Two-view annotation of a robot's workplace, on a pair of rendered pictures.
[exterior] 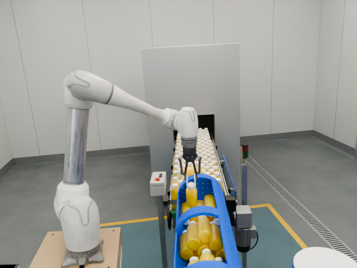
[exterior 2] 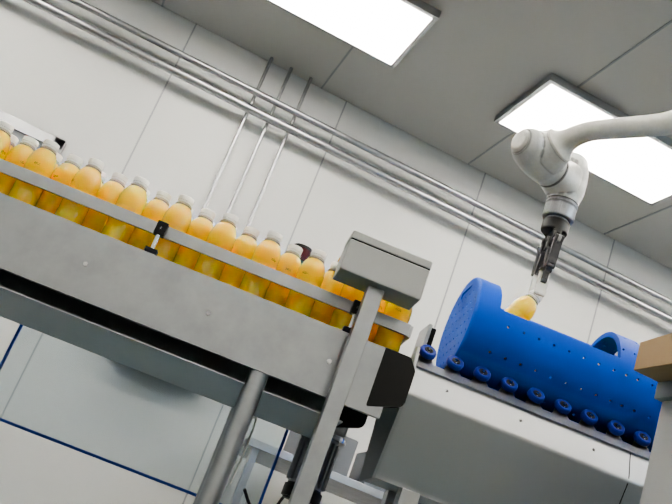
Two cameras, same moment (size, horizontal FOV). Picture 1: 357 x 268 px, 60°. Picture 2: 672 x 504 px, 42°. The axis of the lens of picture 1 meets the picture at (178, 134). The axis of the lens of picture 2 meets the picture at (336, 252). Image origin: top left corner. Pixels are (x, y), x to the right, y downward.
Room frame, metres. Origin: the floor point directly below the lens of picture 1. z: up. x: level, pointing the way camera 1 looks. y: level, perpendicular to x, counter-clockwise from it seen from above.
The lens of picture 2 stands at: (2.37, 2.07, 0.35)
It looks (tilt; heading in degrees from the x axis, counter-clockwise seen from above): 20 degrees up; 264
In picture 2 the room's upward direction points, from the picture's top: 21 degrees clockwise
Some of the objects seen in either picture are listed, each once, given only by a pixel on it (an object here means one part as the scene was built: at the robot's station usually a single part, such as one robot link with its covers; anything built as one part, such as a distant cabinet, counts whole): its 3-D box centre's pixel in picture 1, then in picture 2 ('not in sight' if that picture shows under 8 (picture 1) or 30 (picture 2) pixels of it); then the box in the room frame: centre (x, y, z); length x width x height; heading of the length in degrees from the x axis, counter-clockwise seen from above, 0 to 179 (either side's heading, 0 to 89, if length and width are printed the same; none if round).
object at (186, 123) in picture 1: (186, 121); (566, 177); (1.61, -0.05, 1.61); 0.13 x 0.11 x 0.16; 30
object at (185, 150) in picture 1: (189, 153); (552, 235); (1.60, -0.06, 1.42); 0.08 x 0.07 x 0.09; 88
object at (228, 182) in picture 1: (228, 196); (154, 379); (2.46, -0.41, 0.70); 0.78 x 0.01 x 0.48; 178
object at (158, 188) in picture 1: (158, 183); (382, 270); (2.05, 0.17, 1.05); 0.20 x 0.10 x 0.10; 178
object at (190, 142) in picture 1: (189, 141); (559, 213); (1.60, -0.06, 1.50); 0.09 x 0.09 x 0.06
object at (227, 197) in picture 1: (229, 204); not in sight; (1.87, -0.32, 0.95); 0.10 x 0.07 x 0.10; 88
